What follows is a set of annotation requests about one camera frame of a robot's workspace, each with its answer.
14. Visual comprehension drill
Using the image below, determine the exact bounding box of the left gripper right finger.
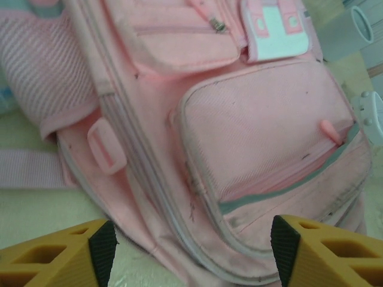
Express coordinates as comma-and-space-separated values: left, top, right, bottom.
270, 214, 383, 287

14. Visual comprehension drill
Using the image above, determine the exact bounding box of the pink backpack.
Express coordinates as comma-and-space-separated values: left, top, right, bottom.
0, 0, 373, 287

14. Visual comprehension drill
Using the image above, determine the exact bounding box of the white alarm clock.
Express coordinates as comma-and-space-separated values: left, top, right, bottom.
349, 91, 383, 146

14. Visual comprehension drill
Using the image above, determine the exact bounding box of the grey cup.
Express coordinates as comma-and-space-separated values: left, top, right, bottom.
318, 5, 375, 62

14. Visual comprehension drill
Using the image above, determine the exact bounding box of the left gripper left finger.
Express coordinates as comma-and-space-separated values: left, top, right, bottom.
0, 219, 117, 287

